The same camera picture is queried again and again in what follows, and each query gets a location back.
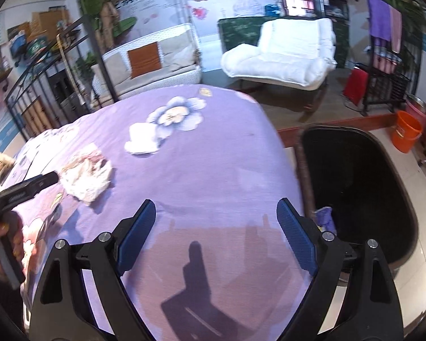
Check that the person's left forearm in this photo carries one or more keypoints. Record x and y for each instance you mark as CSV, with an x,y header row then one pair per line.
x,y
0,302

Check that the black trash bin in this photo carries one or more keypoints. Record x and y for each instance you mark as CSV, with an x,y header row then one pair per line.
x,y
358,184

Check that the red bag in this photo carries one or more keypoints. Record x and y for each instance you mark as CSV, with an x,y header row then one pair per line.
x,y
355,87

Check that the purple towel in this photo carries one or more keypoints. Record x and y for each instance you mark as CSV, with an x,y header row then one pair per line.
x,y
380,16

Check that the black water dispenser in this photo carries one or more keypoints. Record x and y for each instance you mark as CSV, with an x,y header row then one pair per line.
x,y
64,92

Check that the brown wooden cabinet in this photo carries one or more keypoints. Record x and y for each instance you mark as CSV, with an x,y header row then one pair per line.
x,y
37,117

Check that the pink towel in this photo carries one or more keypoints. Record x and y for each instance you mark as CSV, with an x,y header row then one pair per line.
x,y
396,30

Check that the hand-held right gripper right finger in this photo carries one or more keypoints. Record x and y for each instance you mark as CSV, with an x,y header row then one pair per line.
x,y
298,238

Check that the black towel rack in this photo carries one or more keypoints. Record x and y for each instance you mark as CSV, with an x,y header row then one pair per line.
x,y
387,85

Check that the white wicker sofa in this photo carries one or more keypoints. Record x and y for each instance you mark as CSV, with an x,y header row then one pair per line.
x,y
156,81

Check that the purple floral cloth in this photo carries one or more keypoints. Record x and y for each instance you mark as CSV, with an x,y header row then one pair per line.
x,y
216,167

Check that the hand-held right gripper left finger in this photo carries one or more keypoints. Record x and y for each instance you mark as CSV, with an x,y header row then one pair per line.
x,y
138,234

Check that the white crumpled tissue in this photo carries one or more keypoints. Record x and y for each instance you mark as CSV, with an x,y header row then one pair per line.
x,y
142,139

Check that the brown cardboard box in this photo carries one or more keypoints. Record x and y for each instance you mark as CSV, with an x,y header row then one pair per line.
x,y
49,21

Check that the orange plastic bucket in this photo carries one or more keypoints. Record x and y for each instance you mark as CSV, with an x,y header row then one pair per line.
x,y
406,133

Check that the beige cushion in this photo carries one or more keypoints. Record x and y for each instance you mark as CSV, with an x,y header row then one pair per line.
x,y
177,49
116,69

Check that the green leafy plant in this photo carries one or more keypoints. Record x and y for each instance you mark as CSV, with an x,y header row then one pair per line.
x,y
103,7

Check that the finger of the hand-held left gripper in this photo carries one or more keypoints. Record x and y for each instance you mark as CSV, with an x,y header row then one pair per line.
x,y
42,181

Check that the tall potted plant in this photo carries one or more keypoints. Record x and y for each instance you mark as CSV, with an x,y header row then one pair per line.
x,y
408,7

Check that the black metal rack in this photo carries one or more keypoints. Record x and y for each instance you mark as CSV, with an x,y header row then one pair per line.
x,y
39,88

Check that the stained tissue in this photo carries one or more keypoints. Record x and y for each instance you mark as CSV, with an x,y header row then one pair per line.
x,y
87,177

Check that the green instant noodle bowl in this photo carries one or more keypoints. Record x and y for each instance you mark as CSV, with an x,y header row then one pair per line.
x,y
35,48

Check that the purple plastic bag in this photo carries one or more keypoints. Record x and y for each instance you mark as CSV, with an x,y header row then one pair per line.
x,y
325,219

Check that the white padded lounge chair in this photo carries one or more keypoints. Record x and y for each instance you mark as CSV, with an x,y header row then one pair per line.
x,y
280,57

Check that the orange cushion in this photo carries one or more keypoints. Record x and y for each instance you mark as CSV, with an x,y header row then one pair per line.
x,y
144,60

